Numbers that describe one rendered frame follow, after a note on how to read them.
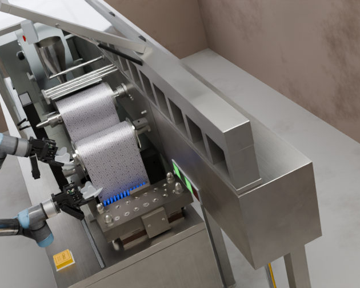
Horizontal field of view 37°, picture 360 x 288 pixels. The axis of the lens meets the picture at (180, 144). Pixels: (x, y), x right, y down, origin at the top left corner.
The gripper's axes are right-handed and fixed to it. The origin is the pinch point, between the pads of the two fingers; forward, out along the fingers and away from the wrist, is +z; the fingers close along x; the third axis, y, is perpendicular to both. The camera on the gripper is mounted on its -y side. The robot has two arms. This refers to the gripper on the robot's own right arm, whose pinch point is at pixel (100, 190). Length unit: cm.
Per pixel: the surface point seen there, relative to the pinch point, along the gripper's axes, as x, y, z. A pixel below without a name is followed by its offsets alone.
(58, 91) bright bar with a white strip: 33.4, 35.5, 1.4
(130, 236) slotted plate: -18.7, -15.1, 3.0
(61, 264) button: -13.4, -17.0, -27.2
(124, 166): -0.3, 6.3, 13.5
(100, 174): -0.3, 7.4, 2.4
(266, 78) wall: 206, -101, 190
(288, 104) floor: 163, -109, 184
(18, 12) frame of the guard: -14, 86, -4
